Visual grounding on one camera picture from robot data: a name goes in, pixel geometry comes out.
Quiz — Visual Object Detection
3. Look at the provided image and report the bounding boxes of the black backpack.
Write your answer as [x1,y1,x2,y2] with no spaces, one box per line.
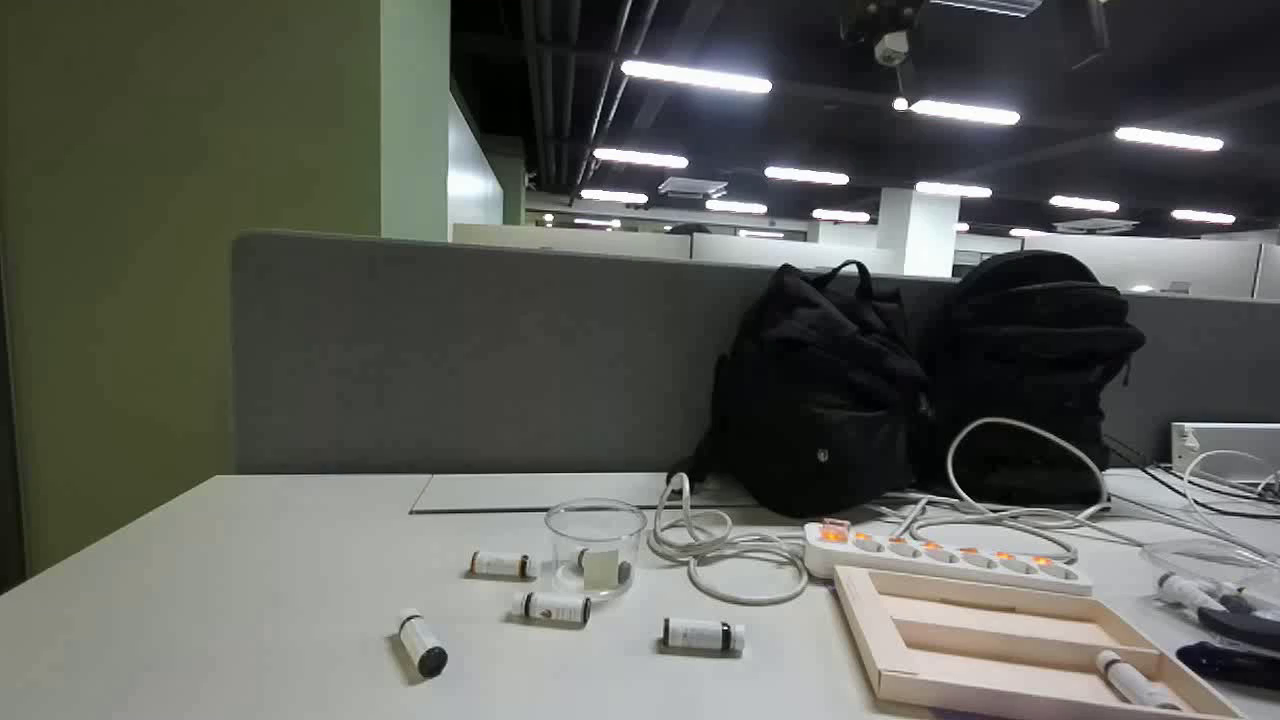
[919,248,1147,513]
[699,255,932,519]

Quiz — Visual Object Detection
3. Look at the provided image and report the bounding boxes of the clear plastic cup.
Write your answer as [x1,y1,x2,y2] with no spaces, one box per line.
[541,498,649,592]

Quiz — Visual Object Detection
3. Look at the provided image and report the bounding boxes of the white vial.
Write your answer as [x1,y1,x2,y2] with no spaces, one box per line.
[462,548,536,584]
[1090,649,1182,712]
[571,546,631,592]
[513,590,596,633]
[392,609,453,684]
[1155,572,1230,615]
[656,613,744,661]

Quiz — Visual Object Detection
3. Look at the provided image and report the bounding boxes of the white six-socket power strip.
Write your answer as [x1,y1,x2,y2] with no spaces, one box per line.
[800,517,1097,599]

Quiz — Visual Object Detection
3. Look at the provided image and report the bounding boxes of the long white cable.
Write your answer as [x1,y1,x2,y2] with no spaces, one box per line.
[891,411,1280,572]

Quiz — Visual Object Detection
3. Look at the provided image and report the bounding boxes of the white pillar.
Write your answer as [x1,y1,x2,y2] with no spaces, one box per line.
[870,186,959,281]

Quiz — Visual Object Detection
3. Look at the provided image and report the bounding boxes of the ceiling mounted device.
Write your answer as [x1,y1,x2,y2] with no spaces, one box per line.
[870,28,916,71]

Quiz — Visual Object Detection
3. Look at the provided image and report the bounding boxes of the white power strip cable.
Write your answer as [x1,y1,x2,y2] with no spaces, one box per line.
[644,470,812,613]

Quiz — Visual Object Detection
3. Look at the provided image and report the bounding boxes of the wooden divided tray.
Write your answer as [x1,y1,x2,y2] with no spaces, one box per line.
[833,566,1246,720]

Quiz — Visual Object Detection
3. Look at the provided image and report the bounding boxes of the grey desk partition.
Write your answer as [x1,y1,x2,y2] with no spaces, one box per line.
[231,228,1280,477]

